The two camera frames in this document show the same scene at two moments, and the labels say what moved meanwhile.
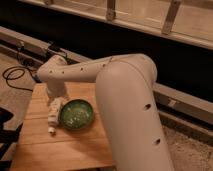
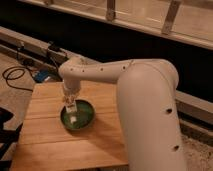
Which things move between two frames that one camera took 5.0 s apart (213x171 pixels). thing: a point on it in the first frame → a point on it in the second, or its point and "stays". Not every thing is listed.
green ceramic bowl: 76,114 stays
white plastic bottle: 53,114 → 72,114
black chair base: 7,138 stays
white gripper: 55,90 → 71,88
